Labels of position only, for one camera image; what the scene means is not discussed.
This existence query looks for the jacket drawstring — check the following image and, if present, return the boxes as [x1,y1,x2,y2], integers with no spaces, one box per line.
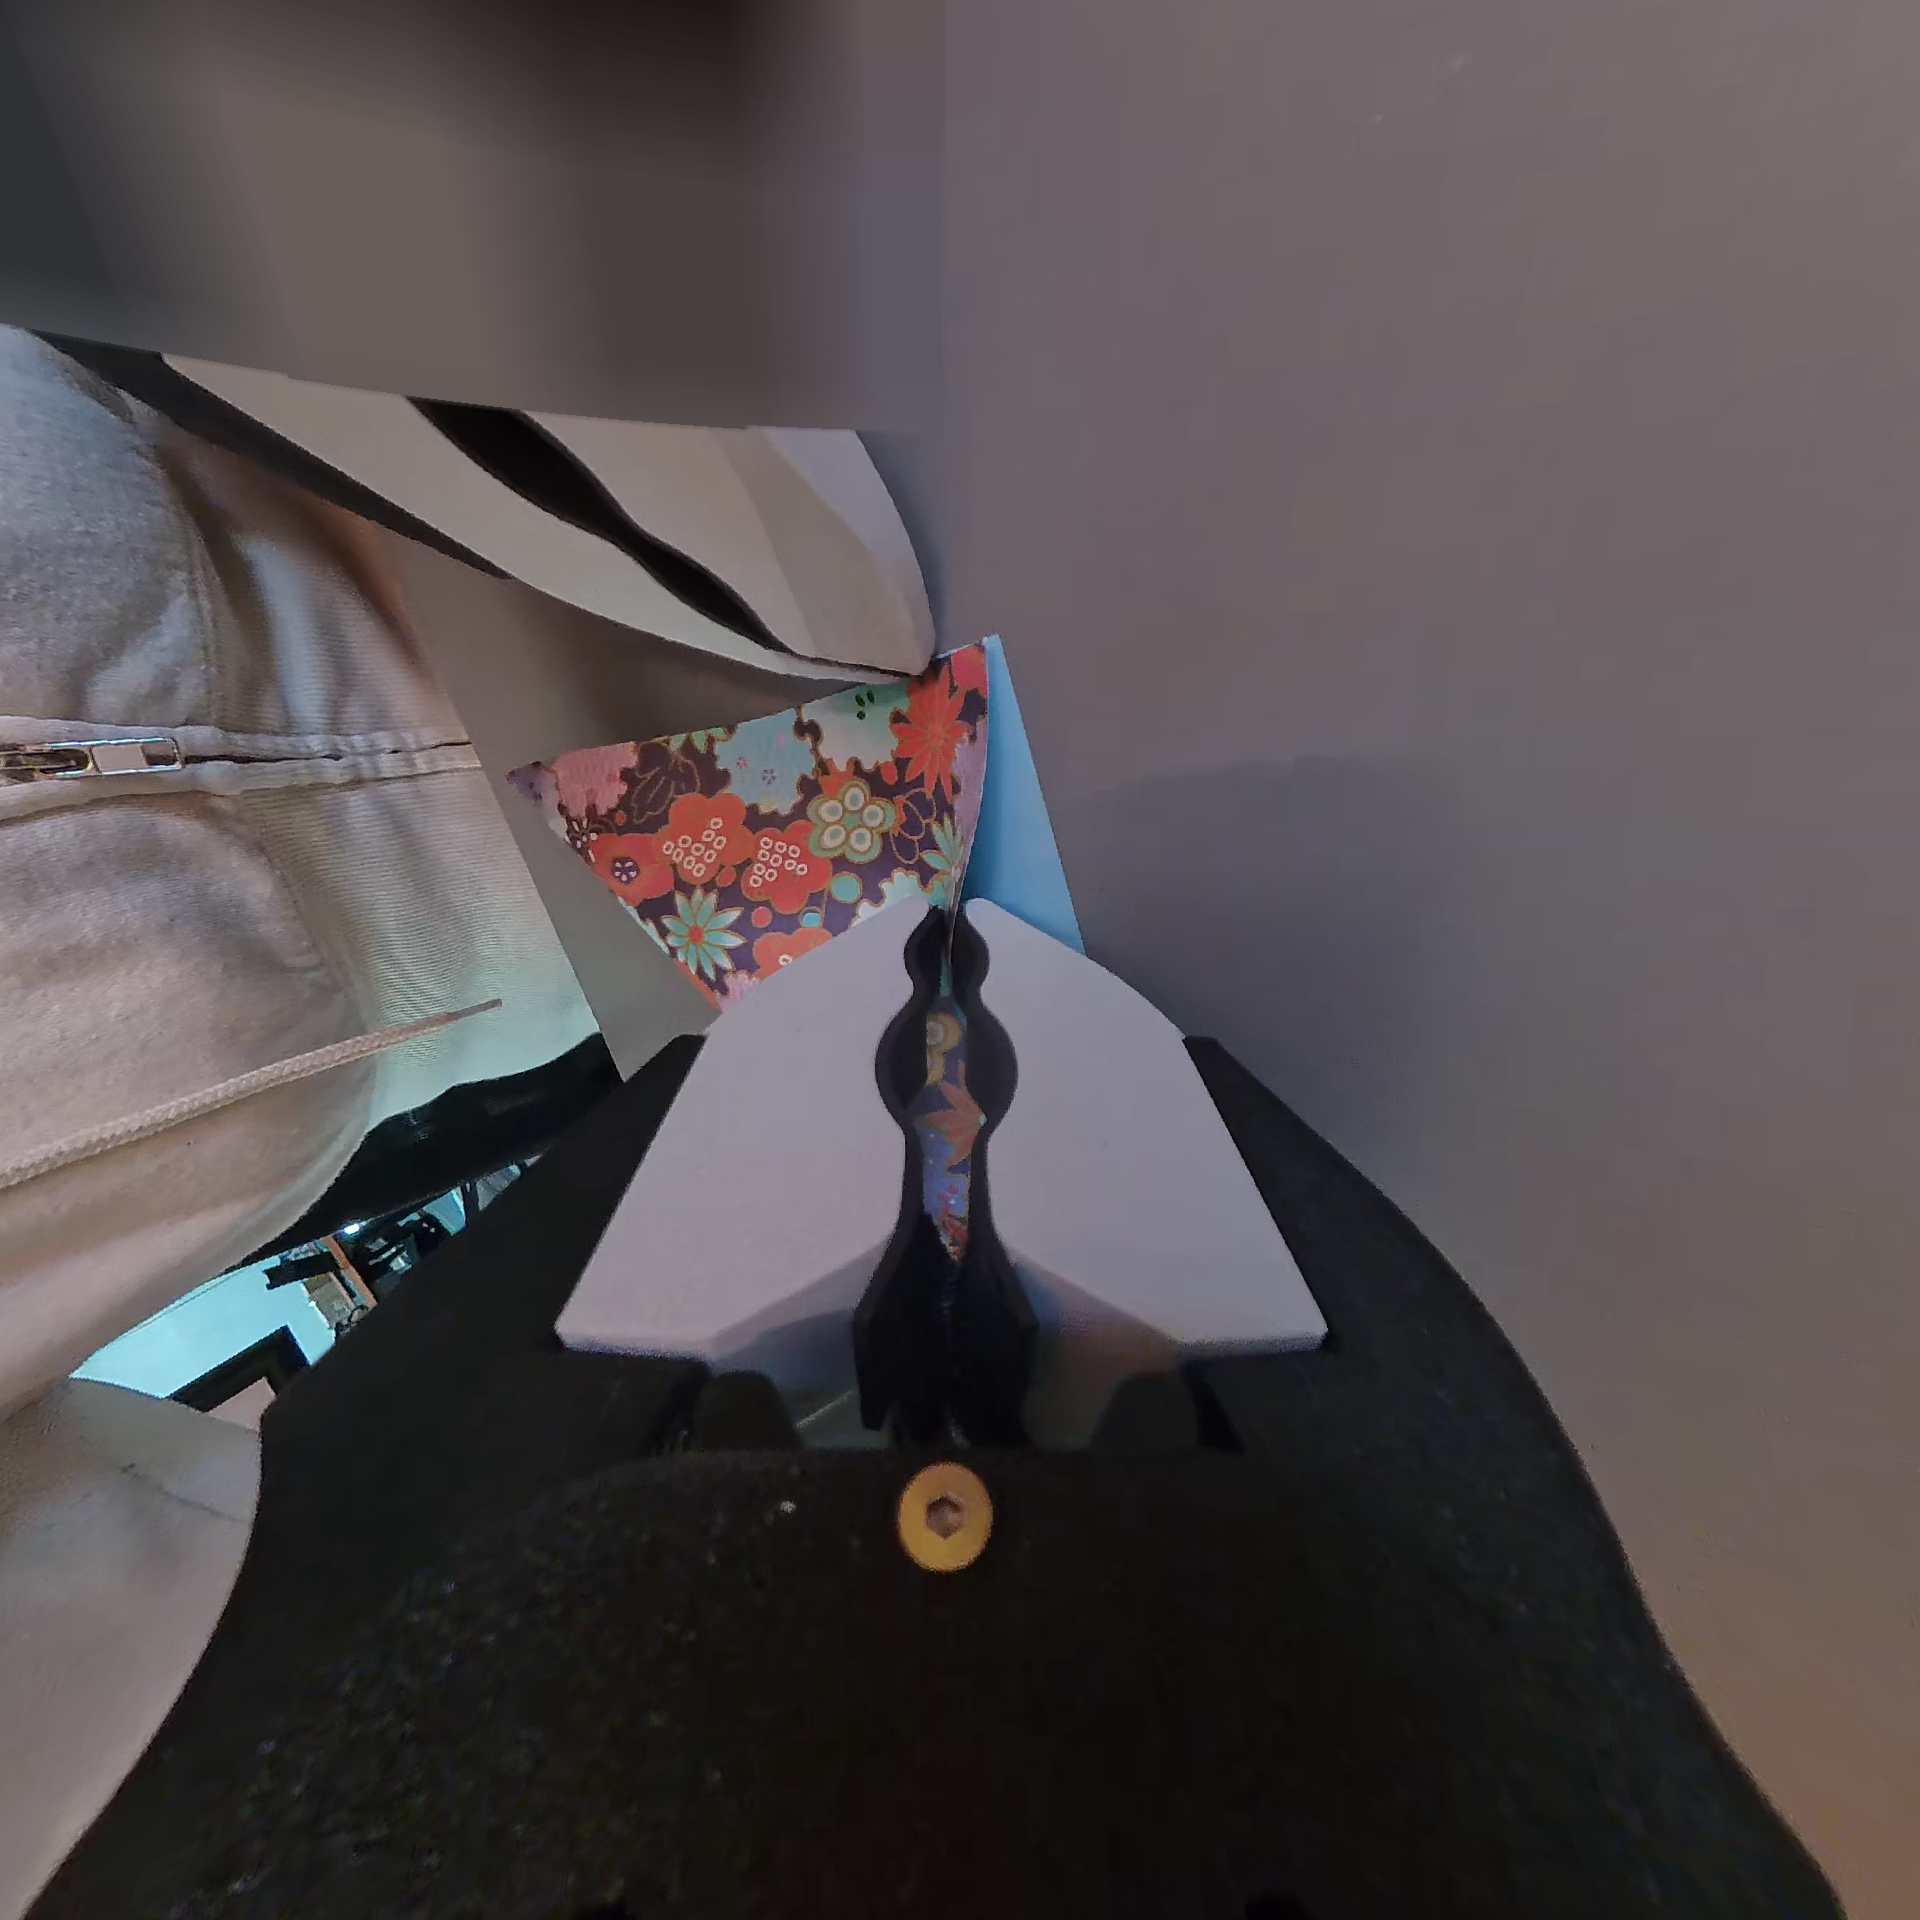
[0,998,507,1197]

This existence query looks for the dark flower origami paper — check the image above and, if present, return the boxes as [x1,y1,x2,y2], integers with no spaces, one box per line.
[507,632,1090,1263]

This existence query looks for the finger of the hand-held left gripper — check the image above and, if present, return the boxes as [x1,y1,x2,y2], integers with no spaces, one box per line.
[168,355,901,682]
[534,414,938,682]

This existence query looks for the person's light jacket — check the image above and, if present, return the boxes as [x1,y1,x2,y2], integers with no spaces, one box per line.
[0,323,699,1920]

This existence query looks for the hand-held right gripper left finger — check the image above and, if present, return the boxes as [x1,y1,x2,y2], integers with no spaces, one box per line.
[555,896,961,1357]

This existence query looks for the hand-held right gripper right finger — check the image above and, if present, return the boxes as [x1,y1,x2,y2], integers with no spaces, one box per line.
[956,896,1331,1363]

